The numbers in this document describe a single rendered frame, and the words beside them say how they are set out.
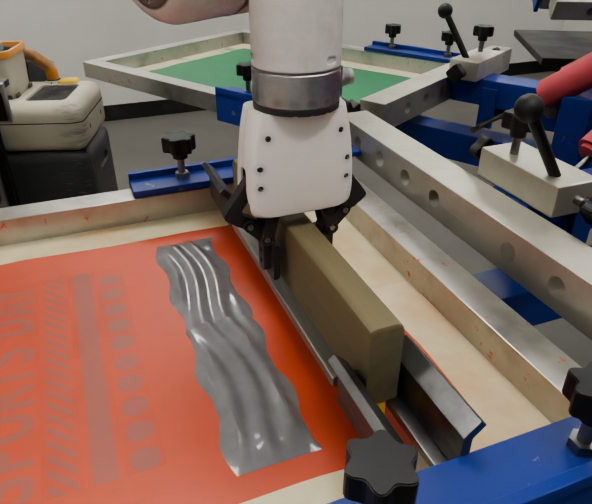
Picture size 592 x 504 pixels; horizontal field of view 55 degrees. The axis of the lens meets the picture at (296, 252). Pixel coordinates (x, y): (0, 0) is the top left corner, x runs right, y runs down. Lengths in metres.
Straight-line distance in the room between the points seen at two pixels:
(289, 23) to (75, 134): 1.14
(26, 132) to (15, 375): 1.06
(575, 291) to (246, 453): 0.32
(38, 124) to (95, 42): 2.79
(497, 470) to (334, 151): 0.28
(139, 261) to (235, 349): 0.21
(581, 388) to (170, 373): 0.34
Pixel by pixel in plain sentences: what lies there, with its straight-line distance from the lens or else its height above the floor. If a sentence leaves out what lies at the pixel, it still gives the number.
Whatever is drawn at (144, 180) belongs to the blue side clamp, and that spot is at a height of 1.00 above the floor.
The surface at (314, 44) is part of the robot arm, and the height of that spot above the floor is 1.23.
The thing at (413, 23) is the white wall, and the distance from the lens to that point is 5.10.
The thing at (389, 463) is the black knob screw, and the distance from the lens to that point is 0.33.
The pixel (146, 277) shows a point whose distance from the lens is 0.68.
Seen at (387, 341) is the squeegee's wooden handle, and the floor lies 1.05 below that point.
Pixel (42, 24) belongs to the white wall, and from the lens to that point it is 4.30.
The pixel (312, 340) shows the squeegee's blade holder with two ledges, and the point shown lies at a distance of 0.50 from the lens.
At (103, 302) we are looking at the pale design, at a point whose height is 0.96.
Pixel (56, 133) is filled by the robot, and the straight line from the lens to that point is 1.56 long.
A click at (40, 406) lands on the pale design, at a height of 0.96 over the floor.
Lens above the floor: 1.32
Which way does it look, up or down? 31 degrees down
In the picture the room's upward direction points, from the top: straight up
